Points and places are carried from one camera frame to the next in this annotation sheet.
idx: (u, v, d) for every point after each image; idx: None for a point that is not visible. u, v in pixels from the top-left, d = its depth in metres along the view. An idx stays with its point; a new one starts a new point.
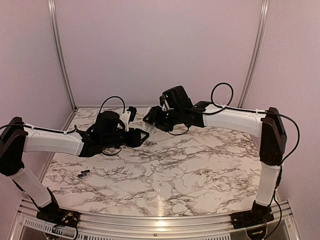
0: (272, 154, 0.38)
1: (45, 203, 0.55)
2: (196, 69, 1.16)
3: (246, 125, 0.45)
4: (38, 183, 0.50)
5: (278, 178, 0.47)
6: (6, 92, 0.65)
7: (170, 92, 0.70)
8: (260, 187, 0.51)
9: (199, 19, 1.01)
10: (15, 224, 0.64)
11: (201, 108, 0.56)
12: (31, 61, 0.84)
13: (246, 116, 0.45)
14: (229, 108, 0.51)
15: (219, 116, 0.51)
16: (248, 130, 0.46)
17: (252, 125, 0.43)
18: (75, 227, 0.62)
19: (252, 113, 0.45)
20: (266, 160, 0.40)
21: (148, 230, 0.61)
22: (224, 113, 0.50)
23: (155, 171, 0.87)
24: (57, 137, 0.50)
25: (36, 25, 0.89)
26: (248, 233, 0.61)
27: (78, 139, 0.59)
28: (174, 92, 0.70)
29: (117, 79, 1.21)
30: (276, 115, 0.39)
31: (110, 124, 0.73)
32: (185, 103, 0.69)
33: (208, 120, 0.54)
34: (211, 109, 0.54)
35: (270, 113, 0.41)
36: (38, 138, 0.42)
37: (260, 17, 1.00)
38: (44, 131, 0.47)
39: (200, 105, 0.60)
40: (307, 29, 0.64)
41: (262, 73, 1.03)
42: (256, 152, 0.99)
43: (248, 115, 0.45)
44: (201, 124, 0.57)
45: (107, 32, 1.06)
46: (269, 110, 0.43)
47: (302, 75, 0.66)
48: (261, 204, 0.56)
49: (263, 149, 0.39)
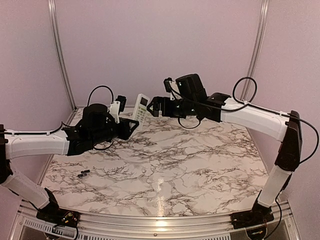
0: (290, 160, 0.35)
1: (43, 203, 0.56)
2: (196, 69, 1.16)
3: (269, 128, 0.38)
4: (33, 185, 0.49)
5: (286, 182, 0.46)
6: (6, 92, 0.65)
7: (184, 80, 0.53)
8: (266, 186, 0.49)
9: (199, 19, 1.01)
10: (15, 224, 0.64)
11: (219, 101, 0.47)
12: (31, 60, 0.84)
13: (269, 117, 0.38)
14: (250, 105, 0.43)
15: (238, 114, 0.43)
16: (271, 133, 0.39)
17: (276, 128, 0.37)
18: (76, 227, 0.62)
19: (275, 115, 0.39)
20: (283, 166, 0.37)
21: (148, 230, 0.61)
22: (245, 111, 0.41)
23: (154, 171, 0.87)
24: (42, 139, 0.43)
25: (36, 26, 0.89)
26: (249, 233, 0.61)
27: (64, 137, 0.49)
28: (191, 80, 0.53)
29: (117, 79, 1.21)
30: (298, 119, 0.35)
31: (98, 117, 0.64)
32: (202, 94, 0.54)
33: (226, 116, 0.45)
34: (231, 104, 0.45)
35: (293, 117, 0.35)
36: (19, 144, 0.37)
37: (260, 17, 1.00)
38: (25, 134, 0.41)
39: (216, 97, 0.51)
40: (308, 29, 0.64)
41: (262, 73, 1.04)
42: (256, 152, 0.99)
43: (273, 116, 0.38)
44: (217, 119, 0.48)
45: (107, 32, 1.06)
46: (292, 114, 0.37)
47: (303, 74, 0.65)
48: (262, 205, 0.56)
49: (281, 154, 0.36)
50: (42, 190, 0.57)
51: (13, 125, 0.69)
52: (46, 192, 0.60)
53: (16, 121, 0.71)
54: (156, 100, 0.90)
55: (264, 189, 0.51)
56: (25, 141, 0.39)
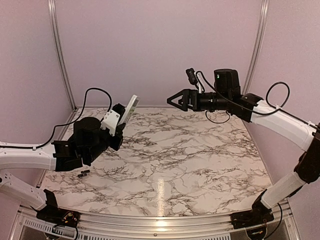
0: (309, 170, 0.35)
1: (40, 205, 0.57)
2: (195, 69, 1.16)
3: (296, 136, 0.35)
4: (25, 188, 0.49)
5: (294, 190, 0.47)
6: (6, 92, 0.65)
7: (223, 73, 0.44)
8: (274, 189, 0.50)
9: (198, 19, 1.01)
10: (15, 224, 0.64)
11: (253, 101, 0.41)
12: (31, 61, 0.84)
13: (300, 126, 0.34)
14: (283, 110, 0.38)
15: (268, 118, 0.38)
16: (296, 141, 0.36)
17: (302, 138, 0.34)
18: (75, 227, 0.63)
19: (304, 124, 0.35)
20: (301, 176, 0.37)
21: (148, 230, 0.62)
22: (277, 117, 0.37)
23: (155, 171, 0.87)
24: (24, 154, 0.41)
25: (36, 26, 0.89)
26: (249, 233, 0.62)
27: (50, 152, 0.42)
28: (230, 74, 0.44)
29: (117, 79, 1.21)
30: None
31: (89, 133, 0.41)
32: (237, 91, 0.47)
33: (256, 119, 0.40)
34: (262, 106, 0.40)
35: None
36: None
37: (260, 17, 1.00)
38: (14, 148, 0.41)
39: (250, 96, 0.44)
40: (307, 29, 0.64)
41: (261, 73, 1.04)
42: (256, 152, 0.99)
43: (302, 124, 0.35)
44: (246, 118, 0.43)
45: (107, 32, 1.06)
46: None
47: (303, 75, 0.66)
48: (263, 204, 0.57)
49: (302, 165, 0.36)
50: (40, 191, 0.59)
51: (13, 125, 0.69)
52: (44, 194, 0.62)
53: (16, 121, 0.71)
54: (184, 91, 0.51)
55: (271, 190, 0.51)
56: (6, 155, 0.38)
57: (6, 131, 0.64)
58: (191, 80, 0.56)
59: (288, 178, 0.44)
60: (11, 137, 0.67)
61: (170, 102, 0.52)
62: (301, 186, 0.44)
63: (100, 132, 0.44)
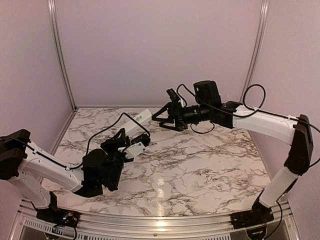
0: (300, 162, 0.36)
1: (41, 206, 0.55)
2: (195, 69, 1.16)
3: (278, 131, 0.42)
4: (35, 188, 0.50)
5: (290, 186, 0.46)
6: (6, 92, 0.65)
7: (202, 86, 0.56)
8: (269, 187, 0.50)
9: (198, 18, 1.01)
10: (15, 224, 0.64)
11: (231, 107, 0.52)
12: (31, 61, 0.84)
13: (278, 122, 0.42)
14: (261, 111, 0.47)
15: (250, 120, 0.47)
16: (279, 135, 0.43)
17: (284, 131, 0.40)
18: (74, 227, 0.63)
19: (283, 119, 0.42)
20: (293, 169, 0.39)
21: (148, 230, 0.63)
22: (256, 117, 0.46)
23: (154, 171, 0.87)
24: (62, 172, 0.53)
25: (36, 27, 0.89)
26: (248, 233, 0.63)
27: (79, 179, 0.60)
28: (208, 87, 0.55)
29: (117, 79, 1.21)
30: (308, 124, 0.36)
31: (96, 170, 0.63)
32: (216, 101, 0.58)
33: (238, 122, 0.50)
34: (241, 111, 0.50)
35: (301, 121, 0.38)
36: (35, 164, 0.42)
37: (260, 17, 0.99)
38: (44, 157, 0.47)
39: (229, 104, 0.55)
40: (307, 30, 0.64)
41: (261, 74, 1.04)
42: (256, 152, 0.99)
43: (280, 120, 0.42)
44: (228, 124, 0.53)
45: (107, 33, 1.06)
46: (301, 118, 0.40)
47: (302, 75, 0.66)
48: (262, 205, 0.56)
49: (292, 158, 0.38)
50: (46, 194, 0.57)
51: (13, 125, 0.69)
52: (49, 196, 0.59)
53: (16, 121, 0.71)
54: (169, 106, 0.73)
55: (268, 189, 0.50)
56: (40, 164, 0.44)
57: (6, 131, 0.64)
58: (172, 98, 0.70)
59: (280, 174, 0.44)
60: None
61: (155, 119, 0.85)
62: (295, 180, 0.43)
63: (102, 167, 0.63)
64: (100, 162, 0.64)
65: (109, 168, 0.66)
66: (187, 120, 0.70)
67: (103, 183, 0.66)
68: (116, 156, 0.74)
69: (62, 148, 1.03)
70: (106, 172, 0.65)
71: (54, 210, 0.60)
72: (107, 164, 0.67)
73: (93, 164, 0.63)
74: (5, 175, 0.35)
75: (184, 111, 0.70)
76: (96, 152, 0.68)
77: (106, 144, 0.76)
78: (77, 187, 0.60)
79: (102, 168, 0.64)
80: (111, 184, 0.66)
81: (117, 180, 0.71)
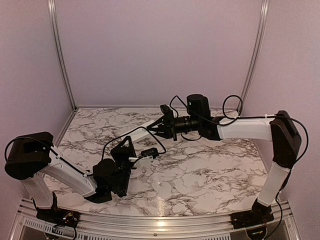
0: (286, 155, 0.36)
1: (45, 206, 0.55)
2: (195, 69, 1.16)
3: (259, 131, 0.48)
4: (43, 187, 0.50)
5: (285, 181, 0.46)
6: (6, 92, 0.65)
7: (194, 101, 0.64)
8: (264, 186, 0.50)
9: (199, 18, 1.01)
10: (15, 224, 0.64)
11: (216, 122, 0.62)
12: (31, 60, 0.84)
13: (257, 123, 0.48)
14: (240, 118, 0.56)
15: (233, 127, 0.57)
16: (261, 135, 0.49)
17: (264, 130, 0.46)
18: (74, 227, 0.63)
19: (261, 119, 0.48)
20: (281, 162, 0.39)
21: (149, 230, 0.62)
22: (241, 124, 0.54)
23: (155, 171, 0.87)
24: (79, 178, 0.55)
25: (35, 26, 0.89)
26: (249, 233, 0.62)
27: (94, 186, 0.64)
28: (200, 102, 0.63)
29: (117, 79, 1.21)
30: (286, 118, 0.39)
31: (104, 179, 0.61)
32: (206, 116, 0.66)
33: (223, 131, 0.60)
34: (224, 121, 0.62)
35: (280, 117, 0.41)
36: (57, 168, 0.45)
37: (260, 17, 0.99)
38: (65, 163, 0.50)
39: (216, 119, 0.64)
40: (307, 30, 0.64)
41: (262, 74, 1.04)
42: (256, 152, 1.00)
43: (258, 121, 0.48)
44: (217, 136, 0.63)
45: (107, 33, 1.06)
46: (279, 113, 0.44)
47: (303, 74, 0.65)
48: (261, 203, 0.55)
49: (277, 152, 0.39)
50: (50, 195, 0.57)
51: (13, 125, 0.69)
52: (52, 197, 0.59)
53: (16, 122, 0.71)
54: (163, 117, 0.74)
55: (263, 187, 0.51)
56: (62, 169, 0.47)
57: (6, 131, 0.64)
58: (164, 110, 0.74)
59: (274, 172, 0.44)
60: (9, 138, 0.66)
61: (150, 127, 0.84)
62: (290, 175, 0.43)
63: (111, 177, 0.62)
64: (110, 172, 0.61)
65: (118, 177, 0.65)
66: (178, 130, 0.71)
67: (112, 189, 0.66)
68: (124, 164, 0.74)
69: (62, 148, 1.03)
70: (114, 180, 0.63)
71: (55, 210, 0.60)
72: (116, 172, 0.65)
73: (102, 173, 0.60)
74: (19, 175, 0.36)
75: (176, 120, 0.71)
76: (106, 161, 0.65)
77: (116, 153, 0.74)
78: (89, 193, 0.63)
79: (111, 177, 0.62)
80: (120, 191, 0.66)
81: (126, 186, 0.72)
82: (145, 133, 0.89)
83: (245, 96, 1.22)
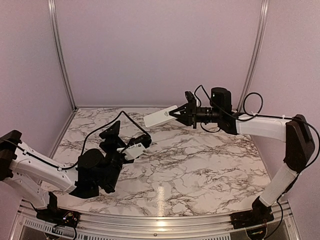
0: (297, 158, 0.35)
1: (40, 206, 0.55)
2: (195, 69, 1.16)
3: (275, 131, 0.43)
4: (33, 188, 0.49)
5: (290, 185, 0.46)
6: (6, 92, 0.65)
7: (219, 93, 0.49)
8: (269, 186, 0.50)
9: (198, 18, 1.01)
10: (15, 224, 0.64)
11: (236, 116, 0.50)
12: (31, 60, 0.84)
13: (272, 122, 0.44)
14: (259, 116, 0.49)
15: (251, 124, 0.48)
16: (279, 135, 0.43)
17: (280, 129, 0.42)
18: (75, 227, 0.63)
19: (278, 119, 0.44)
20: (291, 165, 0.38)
21: (148, 230, 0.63)
22: (255, 120, 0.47)
23: (155, 171, 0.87)
24: (55, 172, 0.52)
25: (35, 26, 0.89)
26: (248, 233, 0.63)
27: (73, 180, 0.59)
28: (223, 95, 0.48)
29: (117, 79, 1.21)
30: (303, 122, 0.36)
31: (90, 171, 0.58)
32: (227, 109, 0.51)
33: (241, 127, 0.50)
34: (244, 117, 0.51)
35: (297, 119, 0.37)
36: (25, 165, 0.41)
37: (260, 17, 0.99)
38: (35, 158, 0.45)
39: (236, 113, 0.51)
40: (308, 31, 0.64)
41: (262, 74, 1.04)
42: (256, 152, 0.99)
43: (274, 120, 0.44)
44: (233, 131, 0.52)
45: (107, 33, 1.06)
46: (296, 117, 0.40)
47: (303, 74, 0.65)
48: (262, 202, 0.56)
49: (288, 154, 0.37)
50: (44, 194, 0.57)
51: (13, 125, 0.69)
52: (47, 196, 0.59)
53: (16, 121, 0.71)
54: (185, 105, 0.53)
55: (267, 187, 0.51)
56: (31, 165, 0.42)
57: (6, 132, 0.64)
58: (188, 97, 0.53)
59: (280, 175, 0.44)
60: None
61: (172, 114, 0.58)
62: (296, 180, 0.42)
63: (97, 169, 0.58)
64: (96, 163, 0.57)
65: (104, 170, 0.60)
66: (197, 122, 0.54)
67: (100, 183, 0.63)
68: (115, 157, 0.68)
69: (62, 148, 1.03)
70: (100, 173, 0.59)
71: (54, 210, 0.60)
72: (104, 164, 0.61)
73: (87, 164, 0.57)
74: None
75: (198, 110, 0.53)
76: (92, 152, 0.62)
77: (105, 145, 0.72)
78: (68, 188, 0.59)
79: (97, 169, 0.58)
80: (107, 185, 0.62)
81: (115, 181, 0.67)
82: (166, 119, 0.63)
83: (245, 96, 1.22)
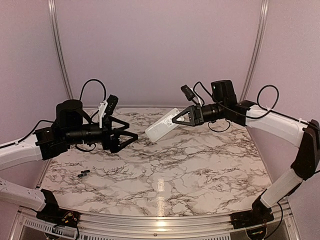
0: (306, 166, 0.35)
1: (39, 206, 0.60)
2: (195, 69, 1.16)
3: (289, 133, 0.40)
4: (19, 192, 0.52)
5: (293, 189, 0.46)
6: (6, 93, 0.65)
7: (219, 84, 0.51)
8: (271, 187, 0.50)
9: (198, 18, 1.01)
10: (15, 224, 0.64)
11: (245, 106, 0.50)
12: (31, 60, 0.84)
13: (287, 124, 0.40)
14: (274, 112, 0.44)
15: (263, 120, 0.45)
16: (291, 138, 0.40)
17: (294, 133, 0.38)
18: (75, 227, 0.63)
19: (293, 121, 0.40)
20: (298, 172, 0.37)
21: (148, 230, 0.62)
22: (268, 118, 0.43)
23: (155, 171, 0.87)
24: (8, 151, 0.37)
25: (35, 26, 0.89)
26: (249, 233, 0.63)
27: (33, 142, 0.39)
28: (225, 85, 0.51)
29: (117, 78, 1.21)
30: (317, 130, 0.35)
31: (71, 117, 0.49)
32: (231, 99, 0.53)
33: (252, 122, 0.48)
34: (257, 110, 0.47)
35: (311, 126, 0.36)
36: None
37: (260, 17, 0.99)
38: None
39: (244, 103, 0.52)
40: (307, 31, 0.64)
41: (262, 73, 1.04)
42: (256, 152, 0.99)
43: (290, 121, 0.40)
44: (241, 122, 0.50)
45: (107, 33, 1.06)
46: (311, 122, 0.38)
47: (303, 74, 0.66)
48: (263, 203, 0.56)
49: (298, 160, 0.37)
50: (38, 194, 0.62)
51: (13, 124, 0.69)
52: (41, 194, 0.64)
53: (16, 121, 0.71)
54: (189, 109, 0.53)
55: (270, 190, 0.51)
56: None
57: (6, 132, 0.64)
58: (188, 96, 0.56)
59: (284, 177, 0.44)
60: (10, 137, 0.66)
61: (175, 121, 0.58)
62: (301, 183, 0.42)
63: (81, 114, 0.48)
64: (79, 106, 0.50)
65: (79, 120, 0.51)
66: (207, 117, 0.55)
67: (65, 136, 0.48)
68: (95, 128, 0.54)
69: None
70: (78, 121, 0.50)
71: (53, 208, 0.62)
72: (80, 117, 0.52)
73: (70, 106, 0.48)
74: None
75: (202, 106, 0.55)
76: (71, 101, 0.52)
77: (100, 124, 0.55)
78: (38, 151, 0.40)
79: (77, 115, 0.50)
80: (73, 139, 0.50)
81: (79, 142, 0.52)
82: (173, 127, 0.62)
83: (245, 95, 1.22)
